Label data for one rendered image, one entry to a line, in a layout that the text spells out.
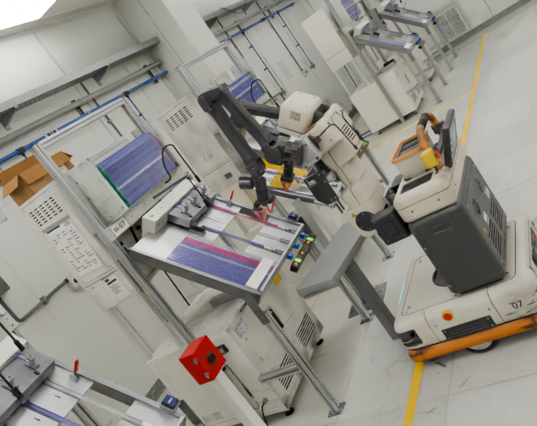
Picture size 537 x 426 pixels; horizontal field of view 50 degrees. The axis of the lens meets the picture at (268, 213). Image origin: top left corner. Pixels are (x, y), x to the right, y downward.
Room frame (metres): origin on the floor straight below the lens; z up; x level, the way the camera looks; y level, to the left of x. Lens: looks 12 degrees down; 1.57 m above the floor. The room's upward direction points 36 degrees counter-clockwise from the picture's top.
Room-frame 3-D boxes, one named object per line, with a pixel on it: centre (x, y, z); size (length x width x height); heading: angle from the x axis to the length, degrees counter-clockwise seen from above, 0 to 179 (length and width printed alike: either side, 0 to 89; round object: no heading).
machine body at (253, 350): (3.24, 0.60, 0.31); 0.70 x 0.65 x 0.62; 146
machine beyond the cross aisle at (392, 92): (7.40, -2.17, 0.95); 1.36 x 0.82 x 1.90; 56
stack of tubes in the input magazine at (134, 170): (3.22, 0.46, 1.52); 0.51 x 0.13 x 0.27; 146
